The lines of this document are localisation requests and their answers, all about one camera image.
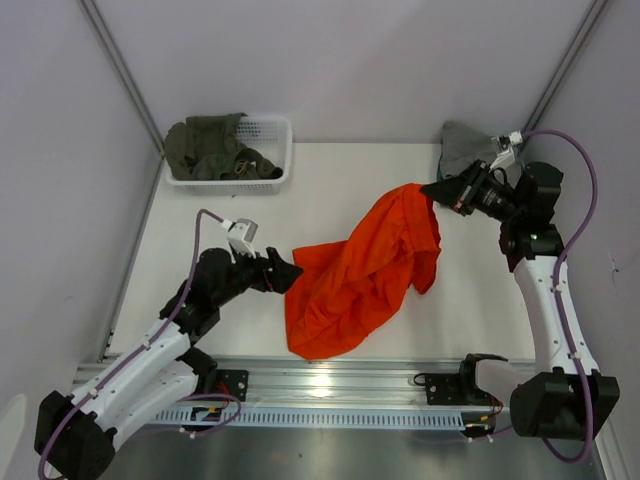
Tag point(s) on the slotted cable duct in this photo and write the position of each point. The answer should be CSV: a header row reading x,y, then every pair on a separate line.
x,y
412,419

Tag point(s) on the grey folded shorts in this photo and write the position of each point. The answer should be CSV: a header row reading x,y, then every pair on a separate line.
x,y
461,146

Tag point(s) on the olive green shorts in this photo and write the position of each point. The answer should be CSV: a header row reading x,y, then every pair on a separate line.
x,y
206,148

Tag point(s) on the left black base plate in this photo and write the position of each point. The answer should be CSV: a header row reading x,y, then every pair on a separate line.
x,y
233,382

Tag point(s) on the teal folded shorts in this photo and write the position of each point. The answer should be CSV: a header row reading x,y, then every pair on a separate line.
x,y
439,173

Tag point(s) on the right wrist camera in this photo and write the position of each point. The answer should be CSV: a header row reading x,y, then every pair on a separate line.
x,y
505,149

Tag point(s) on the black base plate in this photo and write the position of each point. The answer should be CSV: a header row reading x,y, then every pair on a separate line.
x,y
447,389
233,382

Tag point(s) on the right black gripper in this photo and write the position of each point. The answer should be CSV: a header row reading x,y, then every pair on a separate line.
x,y
460,190

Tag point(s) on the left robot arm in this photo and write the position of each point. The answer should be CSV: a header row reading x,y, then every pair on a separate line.
x,y
78,434

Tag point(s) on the white plastic basket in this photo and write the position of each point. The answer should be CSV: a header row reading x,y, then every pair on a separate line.
x,y
271,136

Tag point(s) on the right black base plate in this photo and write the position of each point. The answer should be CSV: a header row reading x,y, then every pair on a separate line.
x,y
447,389

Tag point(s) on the aluminium mounting rail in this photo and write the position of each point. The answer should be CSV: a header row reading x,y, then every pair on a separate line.
x,y
279,383

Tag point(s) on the orange shorts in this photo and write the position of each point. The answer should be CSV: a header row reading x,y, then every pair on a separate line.
x,y
350,288

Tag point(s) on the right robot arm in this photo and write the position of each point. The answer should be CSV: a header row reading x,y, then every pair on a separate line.
x,y
567,398

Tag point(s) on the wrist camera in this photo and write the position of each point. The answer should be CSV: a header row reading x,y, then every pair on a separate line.
x,y
505,149
240,237

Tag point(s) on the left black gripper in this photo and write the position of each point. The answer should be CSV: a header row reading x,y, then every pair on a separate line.
x,y
281,275

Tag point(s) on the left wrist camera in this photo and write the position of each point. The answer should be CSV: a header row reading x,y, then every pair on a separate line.
x,y
240,237

